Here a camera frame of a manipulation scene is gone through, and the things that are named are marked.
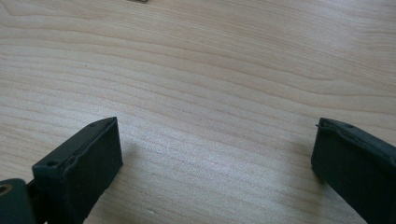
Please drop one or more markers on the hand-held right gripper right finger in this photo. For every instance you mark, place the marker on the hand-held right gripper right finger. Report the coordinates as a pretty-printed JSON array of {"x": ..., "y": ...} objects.
[{"x": 355, "y": 168}]

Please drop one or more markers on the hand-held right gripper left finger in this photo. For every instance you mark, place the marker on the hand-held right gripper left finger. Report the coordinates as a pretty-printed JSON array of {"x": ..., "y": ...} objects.
[{"x": 81, "y": 168}]

